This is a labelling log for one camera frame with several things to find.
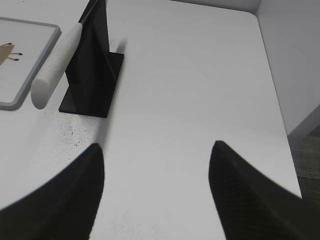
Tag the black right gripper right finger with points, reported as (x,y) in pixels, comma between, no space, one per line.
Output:
(251,206)

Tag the black knife stand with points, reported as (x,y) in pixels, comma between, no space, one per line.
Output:
(93,70)

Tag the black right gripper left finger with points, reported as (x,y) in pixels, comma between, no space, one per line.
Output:
(64,208)

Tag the white handled kitchen knife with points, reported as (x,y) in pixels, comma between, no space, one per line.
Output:
(52,70)

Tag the grey rimmed deer cutting board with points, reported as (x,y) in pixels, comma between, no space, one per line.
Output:
(24,47)

